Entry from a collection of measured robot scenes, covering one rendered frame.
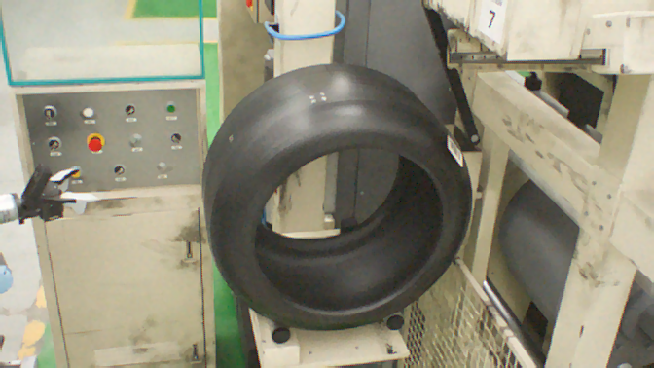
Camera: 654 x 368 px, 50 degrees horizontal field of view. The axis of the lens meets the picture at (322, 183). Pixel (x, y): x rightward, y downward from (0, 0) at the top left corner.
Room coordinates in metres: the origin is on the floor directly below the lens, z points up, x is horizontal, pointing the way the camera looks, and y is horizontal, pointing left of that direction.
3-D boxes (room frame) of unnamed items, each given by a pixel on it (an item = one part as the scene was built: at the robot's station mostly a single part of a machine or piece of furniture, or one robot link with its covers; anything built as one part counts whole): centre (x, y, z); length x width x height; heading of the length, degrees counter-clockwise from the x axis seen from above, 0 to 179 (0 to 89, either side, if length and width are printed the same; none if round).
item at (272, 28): (1.72, 0.06, 1.52); 0.19 x 0.19 x 0.06; 14
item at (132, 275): (2.07, 0.67, 0.63); 0.56 x 0.41 x 1.27; 104
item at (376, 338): (1.48, -0.02, 0.80); 0.37 x 0.36 x 0.02; 104
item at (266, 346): (1.44, 0.12, 0.83); 0.36 x 0.09 x 0.06; 14
